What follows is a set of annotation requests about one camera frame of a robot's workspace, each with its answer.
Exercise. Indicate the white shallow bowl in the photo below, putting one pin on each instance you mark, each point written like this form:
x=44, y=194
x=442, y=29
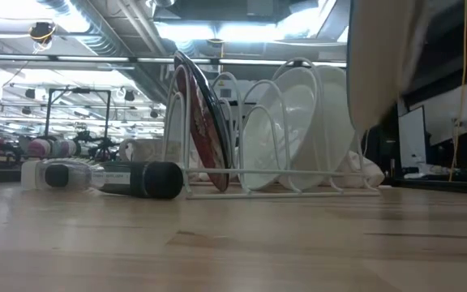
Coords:
x=298, y=105

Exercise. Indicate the large white plate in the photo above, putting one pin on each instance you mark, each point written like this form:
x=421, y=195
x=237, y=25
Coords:
x=335, y=130

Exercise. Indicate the white bowl blue stripe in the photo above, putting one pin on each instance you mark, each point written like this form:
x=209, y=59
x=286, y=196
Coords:
x=375, y=61

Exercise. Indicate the black background robot arm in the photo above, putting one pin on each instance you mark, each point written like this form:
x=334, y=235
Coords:
x=97, y=146

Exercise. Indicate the red plate black rim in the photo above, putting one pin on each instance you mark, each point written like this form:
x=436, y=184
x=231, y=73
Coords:
x=201, y=130

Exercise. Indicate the dark bottle black cap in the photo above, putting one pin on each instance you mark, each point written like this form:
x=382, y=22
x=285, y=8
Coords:
x=162, y=180

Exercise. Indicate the beige mug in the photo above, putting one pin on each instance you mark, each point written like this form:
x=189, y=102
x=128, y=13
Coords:
x=148, y=150

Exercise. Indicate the black ceiling spot lamp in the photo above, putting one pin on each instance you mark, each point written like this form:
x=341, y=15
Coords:
x=30, y=93
x=129, y=95

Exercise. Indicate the white pink striped cloth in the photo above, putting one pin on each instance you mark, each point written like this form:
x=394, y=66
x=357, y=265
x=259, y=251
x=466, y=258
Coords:
x=369, y=172

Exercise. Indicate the pink white round object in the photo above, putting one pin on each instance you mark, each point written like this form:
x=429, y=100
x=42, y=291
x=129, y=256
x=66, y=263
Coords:
x=66, y=147
x=39, y=147

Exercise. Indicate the whiteboard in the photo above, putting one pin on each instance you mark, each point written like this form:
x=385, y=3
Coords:
x=412, y=138

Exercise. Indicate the dark background desk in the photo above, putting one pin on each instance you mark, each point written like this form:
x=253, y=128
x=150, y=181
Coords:
x=440, y=184

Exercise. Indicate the long ceiling light rail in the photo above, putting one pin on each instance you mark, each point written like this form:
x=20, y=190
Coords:
x=91, y=58

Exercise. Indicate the silver ventilation duct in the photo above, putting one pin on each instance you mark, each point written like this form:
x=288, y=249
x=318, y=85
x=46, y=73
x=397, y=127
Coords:
x=95, y=42

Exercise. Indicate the black metal frame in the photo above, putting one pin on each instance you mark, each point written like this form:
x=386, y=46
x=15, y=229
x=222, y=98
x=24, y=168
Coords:
x=48, y=113

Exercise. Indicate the black ceiling camera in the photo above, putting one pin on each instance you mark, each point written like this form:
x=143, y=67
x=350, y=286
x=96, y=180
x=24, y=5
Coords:
x=42, y=31

